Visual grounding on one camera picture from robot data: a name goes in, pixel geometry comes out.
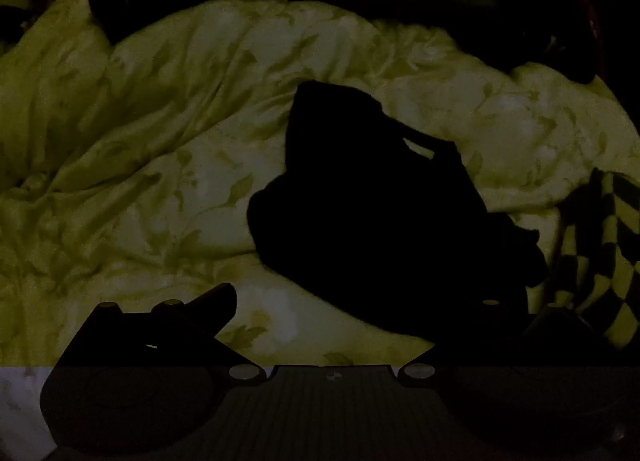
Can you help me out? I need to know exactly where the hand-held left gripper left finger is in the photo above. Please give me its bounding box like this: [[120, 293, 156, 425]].
[[64, 282, 269, 387]]

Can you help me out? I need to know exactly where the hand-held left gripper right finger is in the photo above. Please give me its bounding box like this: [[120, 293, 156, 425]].
[[399, 298, 610, 387]]

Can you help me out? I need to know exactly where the black garment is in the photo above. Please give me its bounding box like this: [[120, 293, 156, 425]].
[[246, 80, 550, 348]]

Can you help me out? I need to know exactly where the checkered blanket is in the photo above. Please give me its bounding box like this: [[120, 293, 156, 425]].
[[542, 167, 640, 349]]

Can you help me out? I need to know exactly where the light floral quilt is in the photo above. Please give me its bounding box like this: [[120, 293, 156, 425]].
[[0, 0, 640, 461]]

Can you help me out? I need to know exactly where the black cloth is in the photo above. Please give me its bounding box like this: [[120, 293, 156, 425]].
[[87, 0, 601, 86]]

